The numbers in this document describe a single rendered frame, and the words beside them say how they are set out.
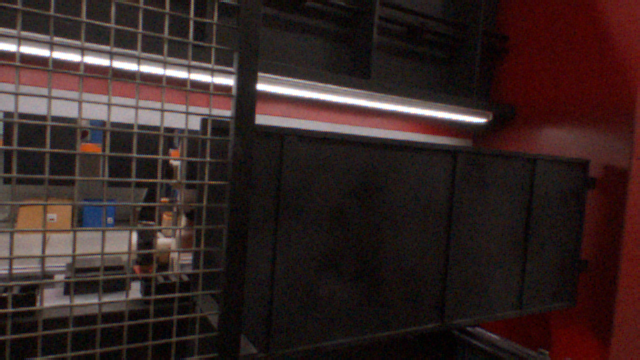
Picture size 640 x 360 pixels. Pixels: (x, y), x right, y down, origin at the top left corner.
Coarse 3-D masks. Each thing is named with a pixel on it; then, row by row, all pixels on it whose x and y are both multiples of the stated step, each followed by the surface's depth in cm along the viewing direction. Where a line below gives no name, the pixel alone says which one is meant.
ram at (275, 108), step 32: (0, 64) 96; (32, 64) 99; (64, 64) 102; (96, 64) 105; (0, 96) 97; (32, 96) 100; (64, 96) 103; (96, 96) 106; (128, 96) 109; (160, 96) 113; (192, 96) 117; (224, 96) 121; (288, 96) 131; (192, 128) 117; (320, 128) 137; (352, 128) 143; (384, 128) 149; (416, 128) 156; (448, 128) 164
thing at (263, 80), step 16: (16, 32) 81; (32, 48) 82; (48, 48) 83; (64, 48) 85; (128, 64) 90; (144, 64) 92; (160, 64) 93; (192, 64) 97; (208, 64) 98; (272, 80) 106; (288, 80) 108; (336, 96) 115; (352, 96) 118; (368, 96) 120; (384, 96) 123; (448, 112) 135; (464, 112) 139; (480, 112) 143
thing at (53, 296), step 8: (56, 288) 88; (136, 288) 91; (48, 296) 83; (56, 296) 84; (64, 296) 84; (80, 296) 84; (88, 296) 85; (96, 296) 85; (104, 296) 85; (112, 296) 86; (120, 296) 86; (136, 296) 87; (48, 304) 79; (56, 304) 80
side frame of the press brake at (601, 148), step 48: (528, 0) 152; (576, 0) 138; (624, 0) 125; (528, 48) 151; (576, 48) 137; (624, 48) 125; (528, 96) 151; (576, 96) 136; (624, 96) 124; (480, 144) 168; (528, 144) 150; (576, 144) 136; (624, 144) 124; (624, 192) 124; (624, 240) 124; (624, 288) 127; (528, 336) 147; (576, 336) 134; (624, 336) 129
